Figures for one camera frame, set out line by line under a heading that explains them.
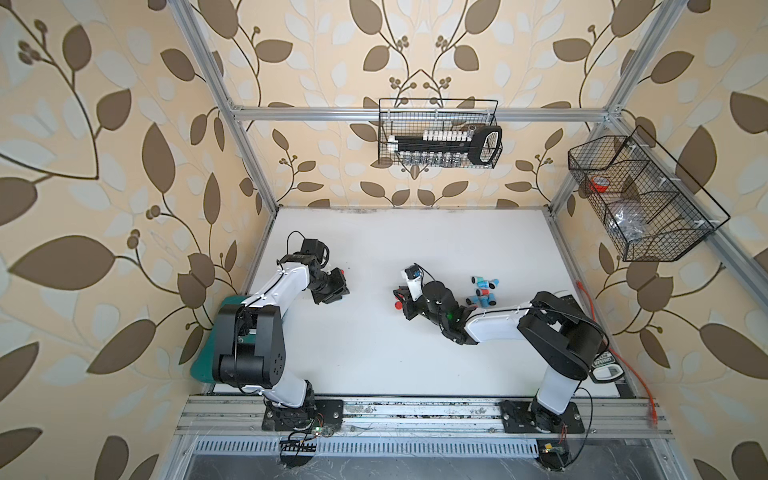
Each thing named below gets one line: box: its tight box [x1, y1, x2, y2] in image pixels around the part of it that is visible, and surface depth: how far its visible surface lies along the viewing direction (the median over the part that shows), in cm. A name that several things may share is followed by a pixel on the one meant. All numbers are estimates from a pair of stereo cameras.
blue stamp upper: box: [471, 276, 489, 288], surface depth 100 cm
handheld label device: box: [589, 350, 625, 383], surface depth 83 cm
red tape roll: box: [588, 176, 610, 193], surface depth 82 cm
